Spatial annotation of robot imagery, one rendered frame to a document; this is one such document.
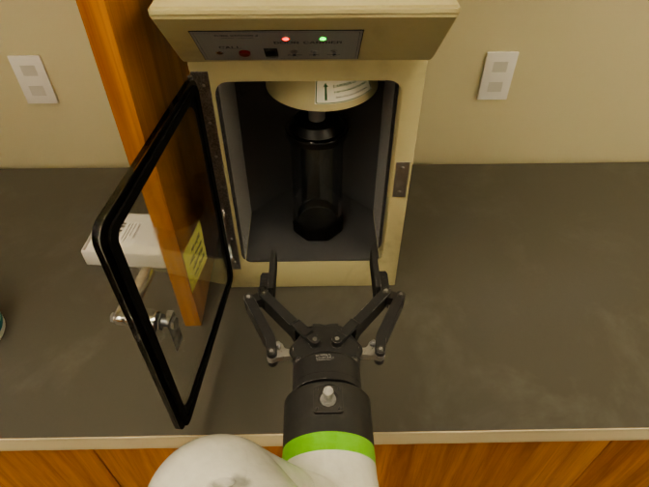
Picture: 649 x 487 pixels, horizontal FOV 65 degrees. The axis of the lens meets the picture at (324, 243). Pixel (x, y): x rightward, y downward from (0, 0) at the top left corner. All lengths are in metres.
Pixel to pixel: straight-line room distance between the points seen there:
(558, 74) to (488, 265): 0.49
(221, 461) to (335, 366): 0.20
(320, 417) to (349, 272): 0.50
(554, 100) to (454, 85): 0.25
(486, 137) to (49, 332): 1.06
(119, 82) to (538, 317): 0.80
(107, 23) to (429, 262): 0.72
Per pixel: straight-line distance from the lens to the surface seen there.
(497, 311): 1.02
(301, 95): 0.77
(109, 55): 0.66
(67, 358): 1.01
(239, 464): 0.39
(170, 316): 0.65
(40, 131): 1.45
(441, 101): 1.28
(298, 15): 0.58
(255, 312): 0.63
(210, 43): 0.65
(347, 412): 0.52
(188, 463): 0.40
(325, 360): 0.56
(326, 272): 0.98
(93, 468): 1.10
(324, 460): 0.50
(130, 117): 0.69
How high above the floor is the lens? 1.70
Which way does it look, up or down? 45 degrees down
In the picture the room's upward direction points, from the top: straight up
